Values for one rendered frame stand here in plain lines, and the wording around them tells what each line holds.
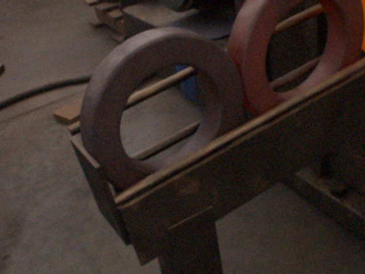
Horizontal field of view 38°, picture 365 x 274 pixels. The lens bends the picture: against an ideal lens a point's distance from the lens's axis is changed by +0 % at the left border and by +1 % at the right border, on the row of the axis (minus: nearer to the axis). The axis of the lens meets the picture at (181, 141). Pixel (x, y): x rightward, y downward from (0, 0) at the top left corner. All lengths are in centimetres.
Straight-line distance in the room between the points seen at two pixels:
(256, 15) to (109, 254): 97
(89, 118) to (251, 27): 20
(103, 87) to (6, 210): 125
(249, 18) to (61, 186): 124
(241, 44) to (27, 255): 107
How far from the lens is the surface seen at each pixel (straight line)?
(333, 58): 70
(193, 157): 57
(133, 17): 232
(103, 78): 52
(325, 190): 142
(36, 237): 158
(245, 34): 59
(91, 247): 148
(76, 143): 57
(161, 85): 62
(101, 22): 305
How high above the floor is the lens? 95
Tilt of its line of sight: 32 degrees down
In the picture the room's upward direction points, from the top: 11 degrees counter-clockwise
